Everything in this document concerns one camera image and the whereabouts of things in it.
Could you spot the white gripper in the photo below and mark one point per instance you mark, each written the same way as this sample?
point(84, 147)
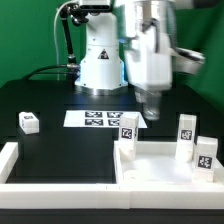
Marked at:
point(148, 64)

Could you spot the white square table top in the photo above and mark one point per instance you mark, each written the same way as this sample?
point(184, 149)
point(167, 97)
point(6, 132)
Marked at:
point(154, 162)

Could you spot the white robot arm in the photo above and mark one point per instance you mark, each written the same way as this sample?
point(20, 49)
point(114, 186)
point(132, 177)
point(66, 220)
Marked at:
point(109, 23)

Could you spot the fiducial marker sheet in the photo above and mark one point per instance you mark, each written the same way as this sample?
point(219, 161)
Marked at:
point(92, 118)

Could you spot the white U-shaped obstacle fence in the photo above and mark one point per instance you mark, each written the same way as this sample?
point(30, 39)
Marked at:
point(198, 195)

